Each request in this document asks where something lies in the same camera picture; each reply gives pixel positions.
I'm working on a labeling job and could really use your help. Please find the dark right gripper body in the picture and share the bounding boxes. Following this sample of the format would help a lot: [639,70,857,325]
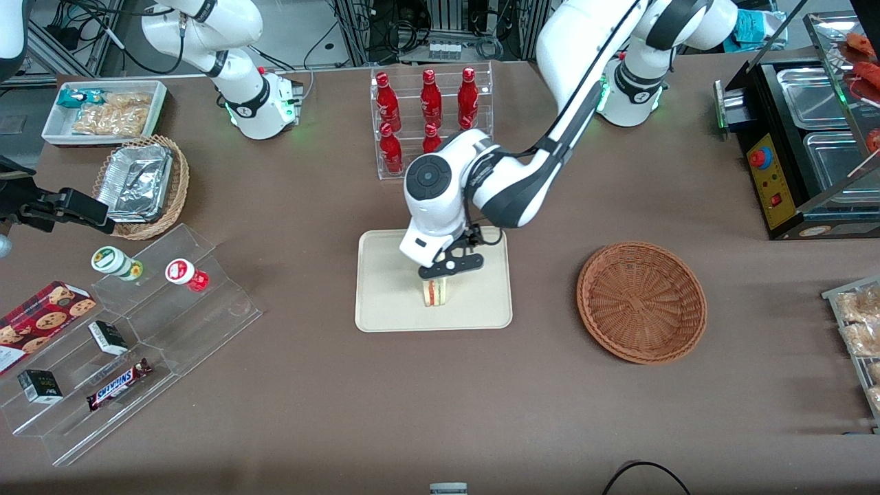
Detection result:
[0,157,41,232]

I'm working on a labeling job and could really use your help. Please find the triangle sandwich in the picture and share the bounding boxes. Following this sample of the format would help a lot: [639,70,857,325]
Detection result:
[422,276,454,308]

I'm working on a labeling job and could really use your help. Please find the cream plastic tray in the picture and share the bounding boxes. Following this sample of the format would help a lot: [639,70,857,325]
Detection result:
[355,226,514,333]

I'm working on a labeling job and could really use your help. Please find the small light wicker basket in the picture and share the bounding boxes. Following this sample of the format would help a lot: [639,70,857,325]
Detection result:
[92,134,190,241]

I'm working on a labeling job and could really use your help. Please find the large brown wicker basket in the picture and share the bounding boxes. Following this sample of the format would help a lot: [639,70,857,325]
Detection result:
[576,241,708,365]

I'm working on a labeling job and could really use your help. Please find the tray with packaged bread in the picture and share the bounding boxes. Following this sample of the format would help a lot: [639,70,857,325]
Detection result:
[821,275,880,435]

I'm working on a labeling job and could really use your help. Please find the aluminium foil containers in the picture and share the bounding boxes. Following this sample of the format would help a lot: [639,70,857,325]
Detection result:
[96,143,174,223]

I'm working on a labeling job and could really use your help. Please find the green lid yoghurt cup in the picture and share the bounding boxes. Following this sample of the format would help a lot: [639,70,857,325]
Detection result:
[91,245,144,282]

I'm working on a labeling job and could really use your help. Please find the clear acrylic bottle rack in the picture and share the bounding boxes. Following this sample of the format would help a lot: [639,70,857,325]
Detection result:
[371,61,494,182]

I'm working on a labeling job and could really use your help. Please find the white plastic bin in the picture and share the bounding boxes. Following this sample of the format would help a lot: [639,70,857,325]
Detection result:
[41,80,168,148]

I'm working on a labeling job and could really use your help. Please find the clear bag of crackers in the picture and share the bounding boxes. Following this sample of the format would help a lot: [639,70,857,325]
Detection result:
[71,92,153,138]

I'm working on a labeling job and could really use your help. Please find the teal snack packet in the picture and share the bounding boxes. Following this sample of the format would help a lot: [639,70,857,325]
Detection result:
[56,88,105,109]

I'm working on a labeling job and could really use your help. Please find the red lid yoghurt cup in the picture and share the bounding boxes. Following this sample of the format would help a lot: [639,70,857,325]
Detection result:
[164,258,210,293]

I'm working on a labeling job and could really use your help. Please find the red tartan cookie box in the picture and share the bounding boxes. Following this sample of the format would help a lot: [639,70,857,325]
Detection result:
[0,280,98,376]

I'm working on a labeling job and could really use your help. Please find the small black box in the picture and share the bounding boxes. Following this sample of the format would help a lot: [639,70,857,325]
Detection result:
[16,368,64,404]
[87,320,129,356]

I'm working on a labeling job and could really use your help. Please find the clear acrylic stepped display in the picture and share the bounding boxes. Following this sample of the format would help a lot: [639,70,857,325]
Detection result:
[0,223,263,468]

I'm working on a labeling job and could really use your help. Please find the Snickers chocolate bar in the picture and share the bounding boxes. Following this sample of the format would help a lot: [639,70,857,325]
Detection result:
[85,357,153,413]

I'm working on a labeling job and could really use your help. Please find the black food warmer case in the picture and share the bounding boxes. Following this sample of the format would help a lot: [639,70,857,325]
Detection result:
[714,0,880,241]

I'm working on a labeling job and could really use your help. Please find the teal plastic bag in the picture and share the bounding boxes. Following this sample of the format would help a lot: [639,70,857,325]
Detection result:
[733,10,772,46]

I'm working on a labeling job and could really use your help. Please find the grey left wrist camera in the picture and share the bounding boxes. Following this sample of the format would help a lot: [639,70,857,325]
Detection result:
[421,253,485,280]

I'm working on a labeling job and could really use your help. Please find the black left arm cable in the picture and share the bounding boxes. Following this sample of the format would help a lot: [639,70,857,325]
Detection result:
[462,0,648,248]

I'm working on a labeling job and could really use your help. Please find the black cable loop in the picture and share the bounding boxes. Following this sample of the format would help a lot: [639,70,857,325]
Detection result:
[601,460,692,495]

